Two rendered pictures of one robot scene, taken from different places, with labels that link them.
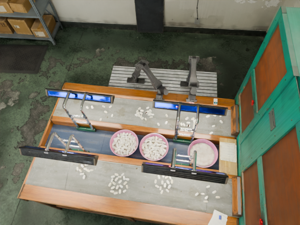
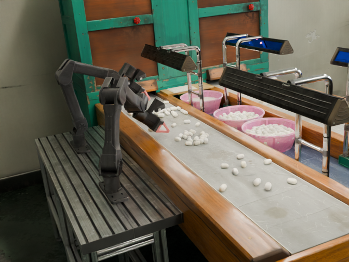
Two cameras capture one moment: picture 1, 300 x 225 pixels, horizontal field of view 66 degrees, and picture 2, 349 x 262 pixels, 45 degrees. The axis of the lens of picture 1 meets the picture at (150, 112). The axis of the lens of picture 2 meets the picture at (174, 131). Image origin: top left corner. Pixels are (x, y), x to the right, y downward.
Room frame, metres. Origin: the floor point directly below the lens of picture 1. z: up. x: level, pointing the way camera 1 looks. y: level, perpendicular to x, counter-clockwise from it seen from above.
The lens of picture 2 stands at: (2.25, 1.52, 1.43)
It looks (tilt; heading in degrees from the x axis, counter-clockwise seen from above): 19 degrees down; 235
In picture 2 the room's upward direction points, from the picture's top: 5 degrees counter-clockwise
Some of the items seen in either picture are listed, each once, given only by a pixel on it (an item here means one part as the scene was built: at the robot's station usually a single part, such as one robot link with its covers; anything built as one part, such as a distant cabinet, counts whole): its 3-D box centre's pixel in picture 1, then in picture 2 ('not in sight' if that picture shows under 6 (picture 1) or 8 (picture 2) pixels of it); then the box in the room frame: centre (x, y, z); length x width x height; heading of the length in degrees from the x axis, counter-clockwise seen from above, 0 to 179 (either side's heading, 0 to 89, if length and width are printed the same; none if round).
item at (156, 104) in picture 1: (189, 106); (165, 55); (0.98, -0.34, 1.08); 0.62 x 0.08 x 0.07; 77
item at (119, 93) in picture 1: (146, 99); (153, 164); (1.35, 0.03, 0.67); 1.81 x 0.12 x 0.19; 77
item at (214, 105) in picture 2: (202, 154); (201, 103); (0.67, -0.44, 0.72); 0.27 x 0.27 x 0.10
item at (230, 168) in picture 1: (227, 156); (186, 89); (0.62, -0.65, 0.77); 0.33 x 0.15 x 0.01; 167
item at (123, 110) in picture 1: (142, 114); (194, 142); (1.14, 0.08, 0.73); 1.81 x 0.30 x 0.02; 77
